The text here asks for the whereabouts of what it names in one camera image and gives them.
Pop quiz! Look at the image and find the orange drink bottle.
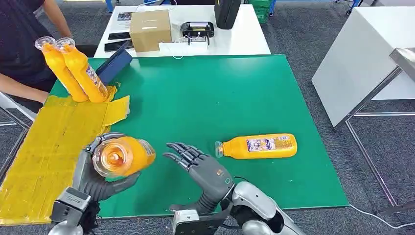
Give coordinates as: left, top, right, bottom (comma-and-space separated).
55, 37, 109, 104
214, 133, 298, 160
92, 136, 157, 179
34, 36, 89, 103

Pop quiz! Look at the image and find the dark blue box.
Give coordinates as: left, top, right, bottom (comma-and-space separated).
95, 41, 134, 86

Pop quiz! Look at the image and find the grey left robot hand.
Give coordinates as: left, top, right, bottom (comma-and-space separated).
72, 132, 142, 202

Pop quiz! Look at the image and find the green mat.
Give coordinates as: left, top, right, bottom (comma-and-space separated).
48, 54, 350, 219

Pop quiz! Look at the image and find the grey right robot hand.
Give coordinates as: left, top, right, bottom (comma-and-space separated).
162, 142, 235, 215

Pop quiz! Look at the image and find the person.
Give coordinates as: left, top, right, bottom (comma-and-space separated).
0, 0, 98, 115

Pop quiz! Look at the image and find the black device with cable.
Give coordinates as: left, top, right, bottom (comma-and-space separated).
180, 21, 216, 46

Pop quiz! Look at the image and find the yellow sheet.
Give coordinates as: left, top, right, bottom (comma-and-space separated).
0, 85, 131, 226

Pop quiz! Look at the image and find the white floor cable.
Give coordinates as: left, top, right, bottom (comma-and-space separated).
348, 204, 415, 230

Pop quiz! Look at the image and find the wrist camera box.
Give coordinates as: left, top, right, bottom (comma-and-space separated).
50, 187, 92, 225
171, 209, 235, 235

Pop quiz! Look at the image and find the printed booklet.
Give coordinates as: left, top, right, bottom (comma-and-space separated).
117, 11, 134, 30

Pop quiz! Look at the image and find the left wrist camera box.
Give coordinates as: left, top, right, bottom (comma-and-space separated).
50, 187, 92, 225

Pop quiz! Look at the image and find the brown cardboard box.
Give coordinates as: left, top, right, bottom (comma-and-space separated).
129, 9, 173, 53

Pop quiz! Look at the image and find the green crate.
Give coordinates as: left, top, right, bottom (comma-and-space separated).
248, 0, 274, 24

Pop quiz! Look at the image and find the large white table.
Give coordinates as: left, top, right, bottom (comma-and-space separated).
311, 6, 415, 129

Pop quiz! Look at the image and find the black phone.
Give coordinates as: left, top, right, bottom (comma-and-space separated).
104, 40, 135, 53
107, 31, 132, 41

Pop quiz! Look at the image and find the white metal bar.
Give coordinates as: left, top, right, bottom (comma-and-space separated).
0, 92, 38, 122

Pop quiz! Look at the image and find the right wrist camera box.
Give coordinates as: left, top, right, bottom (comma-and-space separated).
171, 209, 235, 235

